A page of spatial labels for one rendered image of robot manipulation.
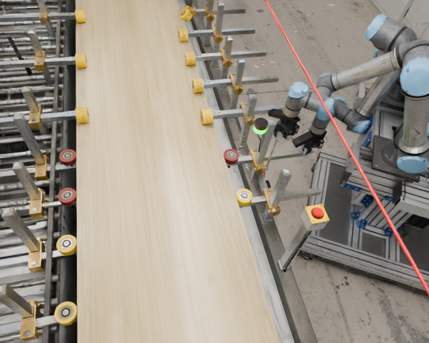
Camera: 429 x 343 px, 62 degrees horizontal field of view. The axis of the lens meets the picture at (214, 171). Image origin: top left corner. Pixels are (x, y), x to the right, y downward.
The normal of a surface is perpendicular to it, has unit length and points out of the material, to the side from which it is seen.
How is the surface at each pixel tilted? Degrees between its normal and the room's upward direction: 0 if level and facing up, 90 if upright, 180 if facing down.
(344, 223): 0
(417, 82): 83
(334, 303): 0
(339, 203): 0
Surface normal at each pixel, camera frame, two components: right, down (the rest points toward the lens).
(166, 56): 0.08, -0.58
